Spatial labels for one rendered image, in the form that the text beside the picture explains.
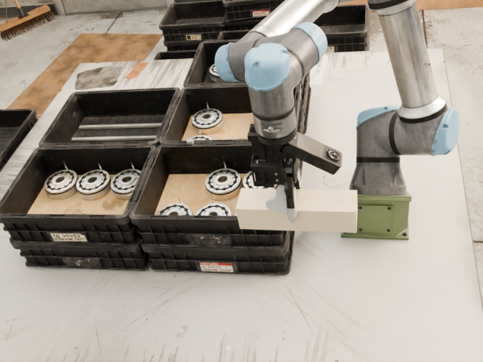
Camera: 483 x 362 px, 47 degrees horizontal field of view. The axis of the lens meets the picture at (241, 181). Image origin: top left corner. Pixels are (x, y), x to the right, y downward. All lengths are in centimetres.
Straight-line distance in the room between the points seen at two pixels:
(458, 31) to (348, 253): 263
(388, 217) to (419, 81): 37
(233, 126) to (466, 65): 209
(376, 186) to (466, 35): 256
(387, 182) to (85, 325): 88
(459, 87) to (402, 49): 209
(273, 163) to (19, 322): 92
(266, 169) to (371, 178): 50
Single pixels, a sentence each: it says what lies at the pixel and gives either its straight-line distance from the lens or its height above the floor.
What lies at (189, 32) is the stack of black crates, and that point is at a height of 43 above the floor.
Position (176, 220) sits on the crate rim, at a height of 93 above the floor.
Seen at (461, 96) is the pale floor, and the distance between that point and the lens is 334.
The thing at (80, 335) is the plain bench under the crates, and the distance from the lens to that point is 155.
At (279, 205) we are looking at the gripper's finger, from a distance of 108.
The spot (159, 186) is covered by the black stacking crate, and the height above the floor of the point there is 85.
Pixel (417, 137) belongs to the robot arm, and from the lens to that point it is 142.
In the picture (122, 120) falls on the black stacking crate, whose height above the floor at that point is 83.
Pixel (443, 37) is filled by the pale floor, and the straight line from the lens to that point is 389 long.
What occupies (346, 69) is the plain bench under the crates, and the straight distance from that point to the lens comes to 226.
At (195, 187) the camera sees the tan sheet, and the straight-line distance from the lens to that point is 161.
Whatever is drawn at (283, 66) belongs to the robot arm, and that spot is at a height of 143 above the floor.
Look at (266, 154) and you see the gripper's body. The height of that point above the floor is 124.
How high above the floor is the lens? 189
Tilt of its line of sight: 42 degrees down
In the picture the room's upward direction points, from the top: 12 degrees counter-clockwise
